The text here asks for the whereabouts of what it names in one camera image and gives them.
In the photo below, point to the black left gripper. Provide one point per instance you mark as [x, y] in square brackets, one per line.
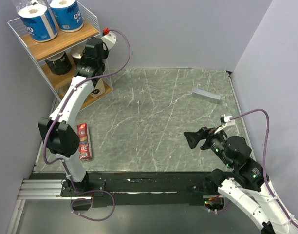
[106, 51]

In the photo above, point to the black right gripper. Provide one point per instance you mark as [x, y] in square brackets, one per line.
[192, 137]

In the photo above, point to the black paper roll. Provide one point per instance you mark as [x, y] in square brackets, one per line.
[59, 64]
[76, 53]

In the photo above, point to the brown paper roll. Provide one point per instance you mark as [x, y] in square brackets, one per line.
[98, 90]
[61, 92]

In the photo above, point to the blue monster paper roll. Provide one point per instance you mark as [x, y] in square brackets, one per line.
[67, 14]

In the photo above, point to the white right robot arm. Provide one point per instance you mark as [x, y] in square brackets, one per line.
[247, 187]

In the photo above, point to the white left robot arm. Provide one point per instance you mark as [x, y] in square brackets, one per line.
[58, 131]

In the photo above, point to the grey small box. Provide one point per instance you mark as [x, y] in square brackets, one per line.
[206, 96]

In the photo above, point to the red toothpaste box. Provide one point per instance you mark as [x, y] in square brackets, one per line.
[85, 148]

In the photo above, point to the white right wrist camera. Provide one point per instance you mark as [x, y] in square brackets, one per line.
[226, 122]

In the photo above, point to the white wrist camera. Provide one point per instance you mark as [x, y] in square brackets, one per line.
[226, 122]
[109, 40]

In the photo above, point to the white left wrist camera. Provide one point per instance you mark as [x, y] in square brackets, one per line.
[109, 40]

